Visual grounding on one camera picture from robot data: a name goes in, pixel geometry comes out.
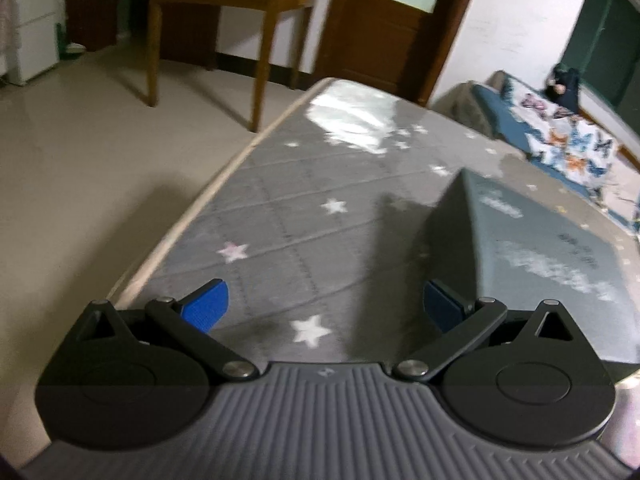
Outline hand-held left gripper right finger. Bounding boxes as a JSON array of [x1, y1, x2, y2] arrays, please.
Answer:
[[392, 276, 581, 383]]

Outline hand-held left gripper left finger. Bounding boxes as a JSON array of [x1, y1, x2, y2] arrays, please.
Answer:
[[75, 277, 261, 381]]

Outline grey quilted star desktop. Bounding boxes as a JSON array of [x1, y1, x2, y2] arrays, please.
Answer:
[[105, 77, 640, 466]]

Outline dark grey cardboard box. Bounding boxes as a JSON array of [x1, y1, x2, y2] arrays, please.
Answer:
[[420, 167, 640, 366]]

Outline blue sofa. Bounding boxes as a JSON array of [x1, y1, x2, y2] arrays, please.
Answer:
[[432, 70, 640, 233]]

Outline butterfly print pillow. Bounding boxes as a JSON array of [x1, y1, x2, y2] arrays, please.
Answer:
[[502, 72, 640, 201]]

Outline black bag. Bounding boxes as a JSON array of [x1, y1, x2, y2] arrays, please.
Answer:
[[545, 62, 583, 111]]

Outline wooden door with frosted glass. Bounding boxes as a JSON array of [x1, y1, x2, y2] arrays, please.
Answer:
[[312, 0, 486, 108]]

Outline dark green window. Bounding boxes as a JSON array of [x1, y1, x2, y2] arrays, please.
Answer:
[[557, 0, 640, 136]]

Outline dark wooden cabinet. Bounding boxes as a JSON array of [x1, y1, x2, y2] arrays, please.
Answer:
[[65, 0, 221, 71]]

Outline white refrigerator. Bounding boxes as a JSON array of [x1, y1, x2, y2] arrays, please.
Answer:
[[0, 0, 68, 86]]

